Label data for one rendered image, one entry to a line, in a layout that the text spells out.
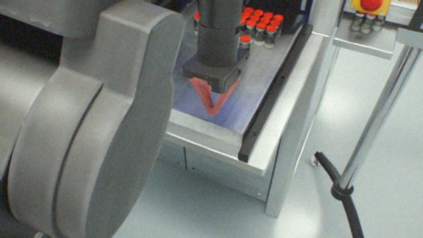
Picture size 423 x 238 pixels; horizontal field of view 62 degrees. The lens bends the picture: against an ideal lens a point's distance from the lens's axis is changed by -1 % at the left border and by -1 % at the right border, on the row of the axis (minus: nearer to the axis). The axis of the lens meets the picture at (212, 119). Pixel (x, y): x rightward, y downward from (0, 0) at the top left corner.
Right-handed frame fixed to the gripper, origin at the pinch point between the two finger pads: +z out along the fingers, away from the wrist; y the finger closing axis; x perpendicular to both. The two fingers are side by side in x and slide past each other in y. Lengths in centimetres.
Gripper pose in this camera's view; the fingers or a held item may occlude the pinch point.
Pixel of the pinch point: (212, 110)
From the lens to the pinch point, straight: 56.7
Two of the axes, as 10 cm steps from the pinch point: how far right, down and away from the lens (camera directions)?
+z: -0.6, 8.0, 5.9
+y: 4.1, -5.2, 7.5
